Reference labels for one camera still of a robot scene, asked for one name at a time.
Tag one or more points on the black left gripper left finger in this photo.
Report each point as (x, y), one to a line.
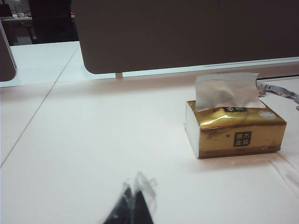
(121, 207)

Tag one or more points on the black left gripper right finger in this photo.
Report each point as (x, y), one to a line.
(142, 207)

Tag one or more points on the gold tissue pack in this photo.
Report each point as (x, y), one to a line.
(217, 142)

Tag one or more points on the flat white tissue sheet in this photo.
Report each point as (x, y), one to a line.
(289, 177)

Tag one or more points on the brown desk divider panel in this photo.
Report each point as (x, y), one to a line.
(5, 63)
(187, 35)

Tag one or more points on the dark background cabinet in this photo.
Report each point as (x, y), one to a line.
(53, 21)

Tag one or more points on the background desk with drawer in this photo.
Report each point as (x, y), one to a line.
(18, 30)

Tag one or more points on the white divider bracket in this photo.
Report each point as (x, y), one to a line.
(119, 75)

